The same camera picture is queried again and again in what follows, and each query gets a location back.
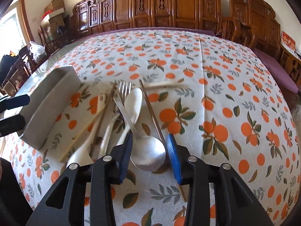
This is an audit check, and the long carved wooden bench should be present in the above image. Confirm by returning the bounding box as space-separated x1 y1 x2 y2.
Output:
71 0 222 38

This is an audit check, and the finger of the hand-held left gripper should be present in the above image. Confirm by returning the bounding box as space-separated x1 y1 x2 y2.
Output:
0 114 26 137
0 94 30 113

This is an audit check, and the dark wooden chair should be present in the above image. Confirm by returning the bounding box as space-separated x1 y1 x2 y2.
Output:
0 47 34 95

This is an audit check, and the wooden armchair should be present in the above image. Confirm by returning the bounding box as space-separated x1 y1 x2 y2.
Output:
216 15 258 49

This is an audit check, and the white plastic bag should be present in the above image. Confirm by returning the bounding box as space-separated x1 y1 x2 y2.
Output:
29 41 46 62

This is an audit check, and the orange print tablecloth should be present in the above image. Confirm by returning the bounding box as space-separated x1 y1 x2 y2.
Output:
5 27 298 226

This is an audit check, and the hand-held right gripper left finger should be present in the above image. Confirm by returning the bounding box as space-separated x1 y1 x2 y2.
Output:
26 133 133 226

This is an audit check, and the metal chopstick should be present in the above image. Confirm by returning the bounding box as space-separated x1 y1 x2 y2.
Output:
139 79 188 202

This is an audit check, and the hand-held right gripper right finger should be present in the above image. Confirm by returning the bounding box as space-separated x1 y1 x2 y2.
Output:
166 134 274 226

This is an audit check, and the brown wooden chair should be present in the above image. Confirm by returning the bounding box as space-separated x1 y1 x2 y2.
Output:
38 25 71 55

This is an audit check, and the large cardboard box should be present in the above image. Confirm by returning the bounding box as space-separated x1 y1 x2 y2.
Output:
48 14 65 30

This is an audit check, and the light wooden chopstick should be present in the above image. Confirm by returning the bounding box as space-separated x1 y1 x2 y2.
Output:
59 104 109 163

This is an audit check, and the metal spoon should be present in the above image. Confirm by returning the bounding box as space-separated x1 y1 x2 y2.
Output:
112 95 167 172

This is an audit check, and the red sign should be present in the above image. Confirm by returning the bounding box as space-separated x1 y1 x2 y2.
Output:
281 31 298 53

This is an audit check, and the short carved wooden bench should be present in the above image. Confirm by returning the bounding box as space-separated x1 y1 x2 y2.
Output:
229 0 282 51

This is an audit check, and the cream plastic fork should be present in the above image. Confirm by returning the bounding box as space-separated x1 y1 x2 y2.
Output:
100 80 188 95

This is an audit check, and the white spoon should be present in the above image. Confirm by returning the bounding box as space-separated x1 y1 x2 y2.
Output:
66 122 101 169
122 88 143 132

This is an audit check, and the white and red box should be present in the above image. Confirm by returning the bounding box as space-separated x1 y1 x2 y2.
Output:
41 8 65 21

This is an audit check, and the metal fork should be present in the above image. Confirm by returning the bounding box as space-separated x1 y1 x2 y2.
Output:
100 80 132 158

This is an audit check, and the brown cardboard box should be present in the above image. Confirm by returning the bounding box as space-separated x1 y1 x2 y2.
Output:
44 0 65 13

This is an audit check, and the grey utensil box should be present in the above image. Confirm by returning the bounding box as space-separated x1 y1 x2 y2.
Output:
18 65 81 150

